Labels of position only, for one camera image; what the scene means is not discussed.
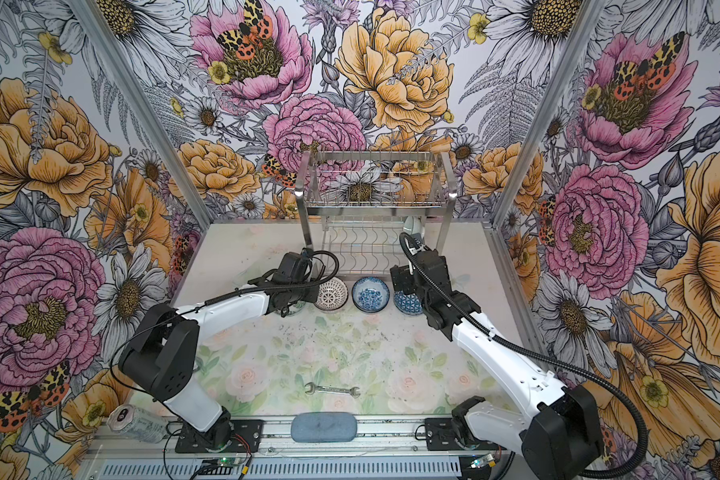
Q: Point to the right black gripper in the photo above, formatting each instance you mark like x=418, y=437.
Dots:
x=405, y=273

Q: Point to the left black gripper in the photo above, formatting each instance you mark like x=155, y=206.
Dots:
x=310, y=297

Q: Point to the white maroon triangle bowl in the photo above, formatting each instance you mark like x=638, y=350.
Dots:
x=332, y=295

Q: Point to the blue floral porcelain bowl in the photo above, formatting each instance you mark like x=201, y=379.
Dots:
x=370, y=294

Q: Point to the mint green glazed bowl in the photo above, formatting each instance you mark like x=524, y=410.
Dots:
x=414, y=226

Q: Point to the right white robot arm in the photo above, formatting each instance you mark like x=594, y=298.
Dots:
x=557, y=431

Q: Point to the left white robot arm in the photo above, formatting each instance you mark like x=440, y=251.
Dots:
x=160, y=356

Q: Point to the steel two-tier dish rack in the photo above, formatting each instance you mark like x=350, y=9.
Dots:
x=354, y=203

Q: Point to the green leaf pattern bowl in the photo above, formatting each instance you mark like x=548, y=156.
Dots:
x=296, y=308

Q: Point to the blue triangle pattern bowl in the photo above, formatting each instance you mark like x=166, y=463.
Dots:
x=407, y=304

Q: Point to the steel open-end wrench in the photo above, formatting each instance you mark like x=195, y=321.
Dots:
x=311, y=388

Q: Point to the blue grey oval sponge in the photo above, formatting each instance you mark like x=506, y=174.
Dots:
x=324, y=427

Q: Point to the silver drink can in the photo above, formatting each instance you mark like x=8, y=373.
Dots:
x=136, y=423

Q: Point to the aluminium front rail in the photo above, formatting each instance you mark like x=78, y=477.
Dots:
x=376, y=435

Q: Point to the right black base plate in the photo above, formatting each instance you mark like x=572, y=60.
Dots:
x=440, y=435

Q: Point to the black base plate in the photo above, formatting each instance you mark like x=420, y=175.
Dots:
x=440, y=435
x=240, y=435

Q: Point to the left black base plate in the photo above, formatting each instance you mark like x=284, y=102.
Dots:
x=240, y=435

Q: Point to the white vented cable duct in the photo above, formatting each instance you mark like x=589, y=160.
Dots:
x=434, y=467

